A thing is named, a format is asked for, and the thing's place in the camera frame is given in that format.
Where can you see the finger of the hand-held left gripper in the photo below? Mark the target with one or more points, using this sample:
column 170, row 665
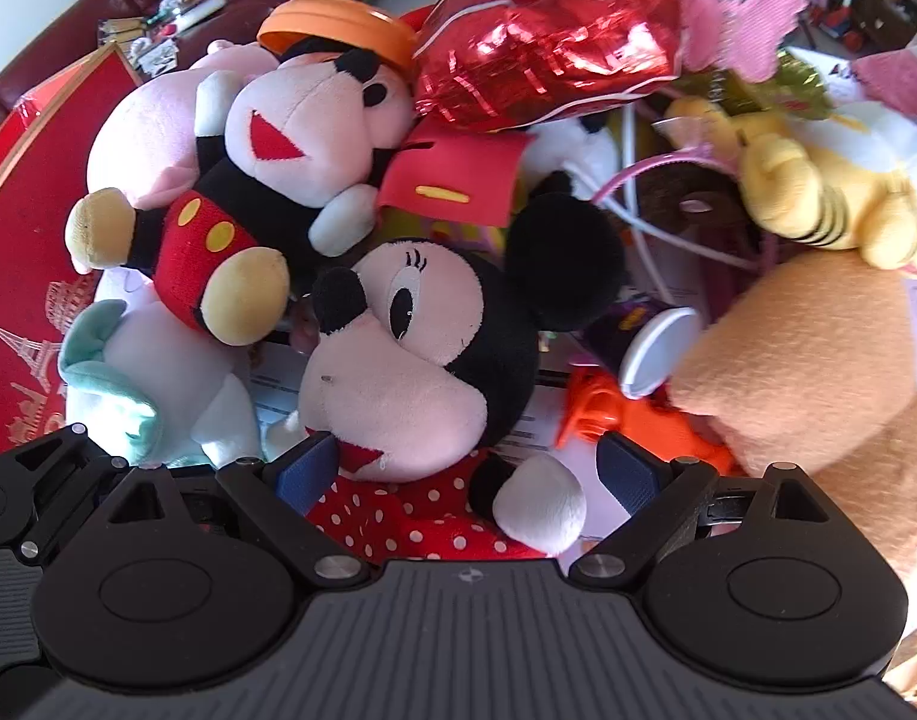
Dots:
column 53, row 480

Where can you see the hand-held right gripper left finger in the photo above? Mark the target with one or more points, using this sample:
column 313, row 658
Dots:
column 308, row 474

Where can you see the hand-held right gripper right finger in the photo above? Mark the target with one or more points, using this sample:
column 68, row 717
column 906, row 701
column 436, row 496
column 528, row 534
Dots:
column 627, row 474

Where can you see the polka dot dress mouse plush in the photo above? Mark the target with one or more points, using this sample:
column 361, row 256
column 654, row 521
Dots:
column 428, row 360

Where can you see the red cardboard box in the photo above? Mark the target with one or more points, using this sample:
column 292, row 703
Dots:
column 38, row 187

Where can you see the white and pink headband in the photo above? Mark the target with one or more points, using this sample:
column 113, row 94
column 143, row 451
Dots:
column 657, row 162

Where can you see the red shorts mouse plush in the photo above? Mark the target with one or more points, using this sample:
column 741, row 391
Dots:
column 293, row 127

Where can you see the orange plastic toy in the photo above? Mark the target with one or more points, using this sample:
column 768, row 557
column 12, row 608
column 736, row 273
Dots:
column 653, row 427

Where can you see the purple cup white lid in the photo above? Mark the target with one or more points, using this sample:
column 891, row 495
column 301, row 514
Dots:
column 646, row 352

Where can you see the white and teal plush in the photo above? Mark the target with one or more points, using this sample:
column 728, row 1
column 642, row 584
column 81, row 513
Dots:
column 151, row 367

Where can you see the large peach plush toy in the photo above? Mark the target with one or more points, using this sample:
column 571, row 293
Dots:
column 811, row 375

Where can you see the brown plush toy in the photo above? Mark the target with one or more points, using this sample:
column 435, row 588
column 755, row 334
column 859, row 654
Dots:
column 668, row 202

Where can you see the panda plush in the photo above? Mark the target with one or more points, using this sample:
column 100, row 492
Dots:
column 571, row 150

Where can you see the red block plush yellow stripes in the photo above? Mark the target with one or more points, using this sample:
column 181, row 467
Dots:
column 451, row 172

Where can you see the yellow striped bee plush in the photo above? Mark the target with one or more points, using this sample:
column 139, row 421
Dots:
column 818, row 187

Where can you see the pink plush toy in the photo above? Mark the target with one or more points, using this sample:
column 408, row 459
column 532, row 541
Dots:
column 143, row 135

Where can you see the green foil decoration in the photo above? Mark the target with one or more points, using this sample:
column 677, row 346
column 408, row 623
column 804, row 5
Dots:
column 800, row 82

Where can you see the red foil heart balloon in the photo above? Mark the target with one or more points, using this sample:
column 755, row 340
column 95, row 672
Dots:
column 548, row 52

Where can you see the black and white printed card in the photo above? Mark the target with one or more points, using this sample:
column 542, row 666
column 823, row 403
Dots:
column 158, row 56

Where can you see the orange plastic lid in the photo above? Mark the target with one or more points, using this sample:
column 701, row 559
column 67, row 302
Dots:
column 331, row 19

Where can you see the pack of yellow pieces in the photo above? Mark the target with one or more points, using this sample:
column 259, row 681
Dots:
column 119, row 28

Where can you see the dark red leather sofa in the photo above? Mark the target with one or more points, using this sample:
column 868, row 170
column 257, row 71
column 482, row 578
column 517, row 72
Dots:
column 76, row 22

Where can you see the pink knitted butterfly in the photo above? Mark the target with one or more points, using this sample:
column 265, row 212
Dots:
column 743, row 22

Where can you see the white toy bottle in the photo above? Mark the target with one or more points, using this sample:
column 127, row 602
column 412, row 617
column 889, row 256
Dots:
column 200, row 9

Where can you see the pink knitted cloth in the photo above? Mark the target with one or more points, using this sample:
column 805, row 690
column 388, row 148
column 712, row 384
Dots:
column 901, row 79

